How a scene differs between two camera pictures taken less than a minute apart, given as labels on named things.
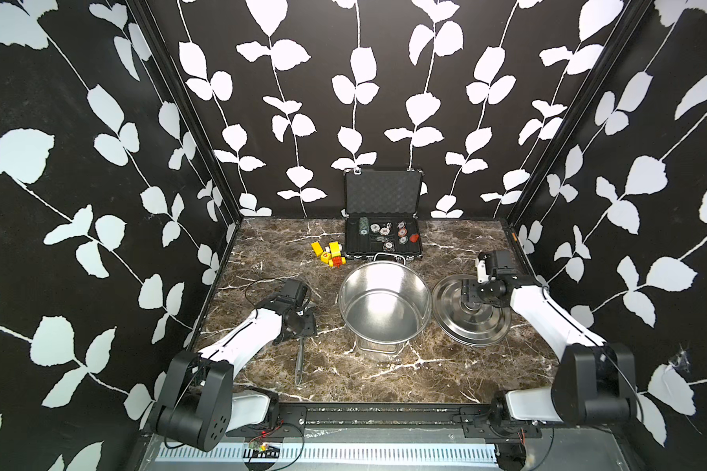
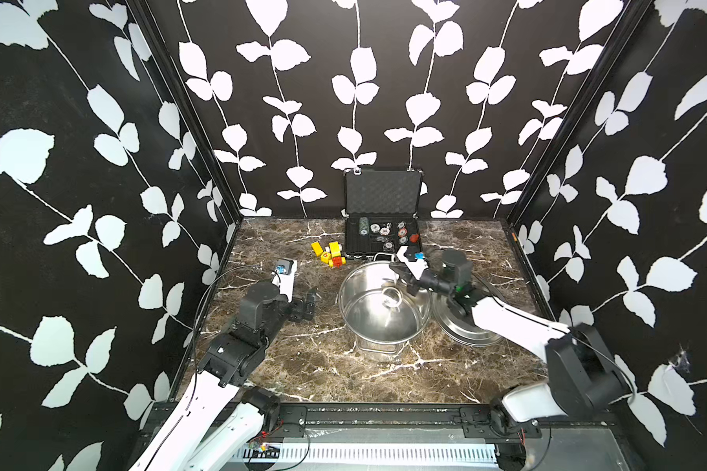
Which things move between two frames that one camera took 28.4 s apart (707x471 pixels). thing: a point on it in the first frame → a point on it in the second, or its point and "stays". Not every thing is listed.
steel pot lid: x=464 y=323 stays
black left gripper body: x=304 y=324 → x=296 y=311
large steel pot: x=384 y=303 stays
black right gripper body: x=481 y=290 → x=430 y=282
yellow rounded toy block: x=335 y=248 stays
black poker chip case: x=380 y=215 stays
